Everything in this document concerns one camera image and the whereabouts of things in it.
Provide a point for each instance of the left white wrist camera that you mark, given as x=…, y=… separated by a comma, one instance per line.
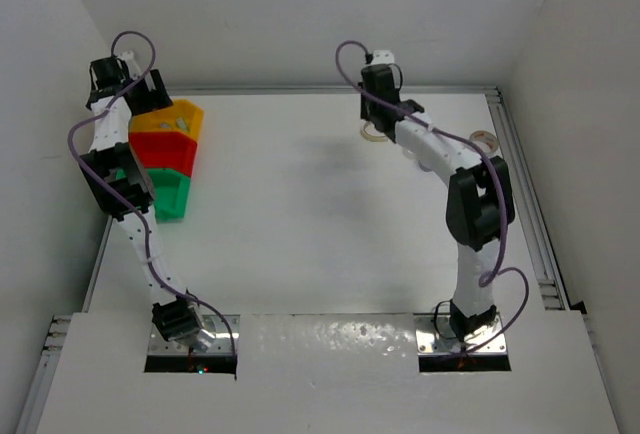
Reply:
x=129, y=58

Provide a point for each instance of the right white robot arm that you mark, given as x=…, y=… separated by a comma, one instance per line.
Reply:
x=479, y=204

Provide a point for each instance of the right aluminium frame rail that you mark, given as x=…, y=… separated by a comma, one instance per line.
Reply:
x=545, y=265

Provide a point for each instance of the yellow plastic bin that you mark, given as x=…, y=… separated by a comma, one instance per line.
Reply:
x=182, y=116

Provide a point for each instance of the metal base plate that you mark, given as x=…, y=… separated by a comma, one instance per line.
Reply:
x=218, y=343
x=435, y=337

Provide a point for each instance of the red plastic bin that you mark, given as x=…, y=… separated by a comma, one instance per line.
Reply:
x=170, y=150

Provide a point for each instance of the back aluminium frame rail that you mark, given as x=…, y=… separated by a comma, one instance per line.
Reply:
x=187, y=90

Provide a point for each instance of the aluminium frame rail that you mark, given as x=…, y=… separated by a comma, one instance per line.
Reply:
x=187, y=90
x=34, y=404
x=545, y=265

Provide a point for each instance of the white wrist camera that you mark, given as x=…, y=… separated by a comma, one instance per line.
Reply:
x=129, y=58
x=380, y=57

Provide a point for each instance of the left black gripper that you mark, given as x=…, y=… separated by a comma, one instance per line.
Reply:
x=155, y=99

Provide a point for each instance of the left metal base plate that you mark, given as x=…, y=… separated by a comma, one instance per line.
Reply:
x=218, y=343

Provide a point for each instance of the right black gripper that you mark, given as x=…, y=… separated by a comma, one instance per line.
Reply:
x=365, y=113

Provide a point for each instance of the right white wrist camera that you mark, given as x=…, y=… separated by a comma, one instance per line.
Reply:
x=380, y=57

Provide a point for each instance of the beige tape roll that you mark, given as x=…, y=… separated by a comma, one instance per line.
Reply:
x=370, y=134

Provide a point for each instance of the left aluminium frame rail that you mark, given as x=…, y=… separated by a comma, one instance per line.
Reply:
x=34, y=404

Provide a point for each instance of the green plastic bin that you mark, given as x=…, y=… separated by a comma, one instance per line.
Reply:
x=171, y=193

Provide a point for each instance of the grey tape roll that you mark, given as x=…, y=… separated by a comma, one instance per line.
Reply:
x=485, y=140

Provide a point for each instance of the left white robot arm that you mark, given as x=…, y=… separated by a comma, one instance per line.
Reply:
x=123, y=189

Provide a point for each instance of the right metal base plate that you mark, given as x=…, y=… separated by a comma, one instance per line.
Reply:
x=435, y=337

